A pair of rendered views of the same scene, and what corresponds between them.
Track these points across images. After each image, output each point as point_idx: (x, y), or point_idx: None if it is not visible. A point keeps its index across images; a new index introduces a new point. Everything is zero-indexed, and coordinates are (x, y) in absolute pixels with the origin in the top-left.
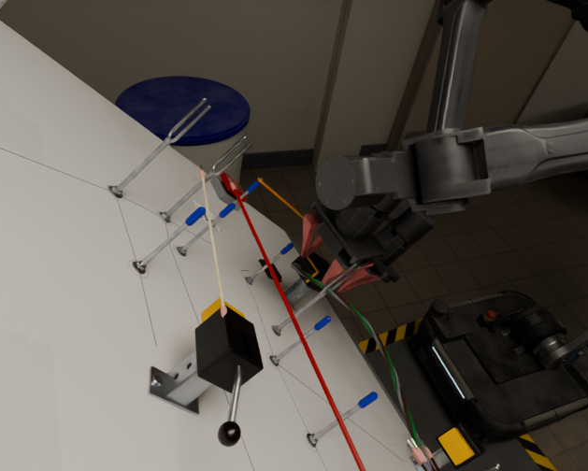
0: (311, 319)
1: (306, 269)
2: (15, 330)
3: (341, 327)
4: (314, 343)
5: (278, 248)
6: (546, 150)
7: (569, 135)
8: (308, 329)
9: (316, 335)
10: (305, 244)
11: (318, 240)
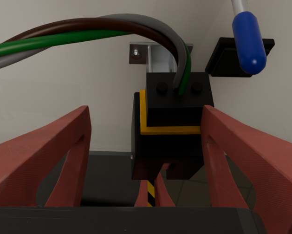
0: (120, 96)
1: (159, 97)
2: None
3: (121, 147)
4: (49, 60)
5: (279, 124)
6: None
7: None
8: (87, 70)
9: (76, 80)
10: (228, 125)
11: (222, 184)
